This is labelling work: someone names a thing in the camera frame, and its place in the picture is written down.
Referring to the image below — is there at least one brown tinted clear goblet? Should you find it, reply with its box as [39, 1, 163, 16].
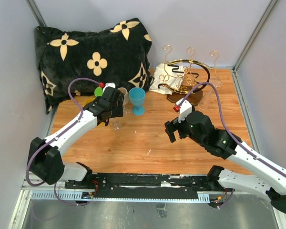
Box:
[118, 87, 130, 115]

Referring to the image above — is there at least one short clear wine glass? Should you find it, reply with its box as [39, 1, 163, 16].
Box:
[112, 120, 123, 131]

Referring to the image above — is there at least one tall clear champagne flute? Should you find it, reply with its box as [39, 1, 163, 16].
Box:
[198, 77, 222, 110]

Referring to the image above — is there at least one gold and black wine glass rack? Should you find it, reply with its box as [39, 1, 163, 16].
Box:
[162, 44, 220, 103]

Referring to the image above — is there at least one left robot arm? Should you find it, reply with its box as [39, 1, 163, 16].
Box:
[27, 86, 124, 189]

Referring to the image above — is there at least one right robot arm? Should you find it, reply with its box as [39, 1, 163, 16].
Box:
[164, 111, 286, 214]

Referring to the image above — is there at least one green plastic goblet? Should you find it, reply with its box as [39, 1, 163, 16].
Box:
[94, 87, 103, 97]

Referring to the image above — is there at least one yellow plastic goblet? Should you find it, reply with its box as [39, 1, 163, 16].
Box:
[83, 97, 95, 107]

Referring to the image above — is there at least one blue plastic goblet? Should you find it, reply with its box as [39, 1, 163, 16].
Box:
[129, 87, 145, 116]

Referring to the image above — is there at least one folded cream cloth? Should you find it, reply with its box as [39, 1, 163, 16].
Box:
[149, 63, 184, 95]

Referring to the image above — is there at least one black floral plush pillow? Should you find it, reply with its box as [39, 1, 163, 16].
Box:
[34, 18, 152, 113]

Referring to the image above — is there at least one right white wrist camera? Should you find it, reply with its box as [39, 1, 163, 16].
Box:
[173, 99, 192, 123]

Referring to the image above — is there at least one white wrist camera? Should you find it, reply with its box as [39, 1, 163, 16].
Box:
[103, 83, 116, 90]
[173, 99, 192, 123]

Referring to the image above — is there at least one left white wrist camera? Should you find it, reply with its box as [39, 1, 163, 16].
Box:
[103, 83, 116, 90]

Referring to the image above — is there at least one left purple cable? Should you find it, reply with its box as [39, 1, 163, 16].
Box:
[25, 77, 105, 187]

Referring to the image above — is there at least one purple cable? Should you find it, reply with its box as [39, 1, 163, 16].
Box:
[25, 77, 105, 187]
[174, 82, 286, 183]

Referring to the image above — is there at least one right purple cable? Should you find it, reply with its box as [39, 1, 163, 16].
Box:
[174, 82, 286, 183]

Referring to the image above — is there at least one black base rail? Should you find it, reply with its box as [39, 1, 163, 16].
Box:
[64, 173, 225, 202]

